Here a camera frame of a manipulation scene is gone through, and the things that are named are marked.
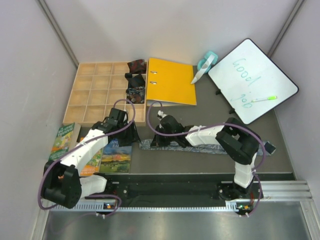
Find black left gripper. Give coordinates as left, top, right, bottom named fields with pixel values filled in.
left=117, top=120, right=141, bottom=147

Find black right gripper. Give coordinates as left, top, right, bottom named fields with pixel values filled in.
left=151, top=125, right=177, bottom=147

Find grey blue patterned tie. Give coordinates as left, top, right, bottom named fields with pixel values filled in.
left=139, top=139, right=276, bottom=156

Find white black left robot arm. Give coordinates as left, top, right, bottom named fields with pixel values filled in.
left=38, top=108, right=139, bottom=209

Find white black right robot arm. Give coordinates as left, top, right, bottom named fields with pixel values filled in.
left=150, top=111, right=259, bottom=200

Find blue Animal Farm book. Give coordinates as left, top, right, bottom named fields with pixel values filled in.
left=99, top=139, right=132, bottom=174

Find orange book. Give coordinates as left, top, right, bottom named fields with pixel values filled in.
left=79, top=148, right=104, bottom=177

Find floral rolled tie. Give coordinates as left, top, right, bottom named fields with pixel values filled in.
left=125, top=86, right=146, bottom=104

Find dark blue striped rolled tie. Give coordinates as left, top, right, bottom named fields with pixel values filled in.
left=124, top=73, right=146, bottom=89

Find wooden compartment tray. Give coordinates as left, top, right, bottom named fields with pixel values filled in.
left=62, top=61, right=133, bottom=127

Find green children's book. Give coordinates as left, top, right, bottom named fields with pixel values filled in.
left=48, top=122, right=81, bottom=161

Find dark red rolled tie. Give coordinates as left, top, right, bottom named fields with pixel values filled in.
left=127, top=59, right=147, bottom=74

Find teal white cat-ear headphones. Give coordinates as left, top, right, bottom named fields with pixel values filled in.
left=191, top=51, right=218, bottom=85

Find green whiteboard marker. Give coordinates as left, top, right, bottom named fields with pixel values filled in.
left=251, top=95, right=278, bottom=103

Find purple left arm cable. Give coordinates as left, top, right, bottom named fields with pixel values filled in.
left=37, top=98, right=137, bottom=218

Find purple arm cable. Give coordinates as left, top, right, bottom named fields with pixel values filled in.
left=146, top=100, right=267, bottom=218
left=37, top=98, right=137, bottom=218

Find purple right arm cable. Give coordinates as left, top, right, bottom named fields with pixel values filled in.
left=146, top=100, right=267, bottom=218

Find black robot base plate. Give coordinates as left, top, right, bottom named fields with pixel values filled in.
left=99, top=173, right=262, bottom=200

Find yellow ring binder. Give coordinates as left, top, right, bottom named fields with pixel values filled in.
left=146, top=57, right=197, bottom=107

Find white whiteboard black frame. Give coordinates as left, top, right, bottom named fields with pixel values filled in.
left=208, top=38, right=299, bottom=125

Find aluminium frame rail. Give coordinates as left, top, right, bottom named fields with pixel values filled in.
left=37, top=180, right=314, bottom=213

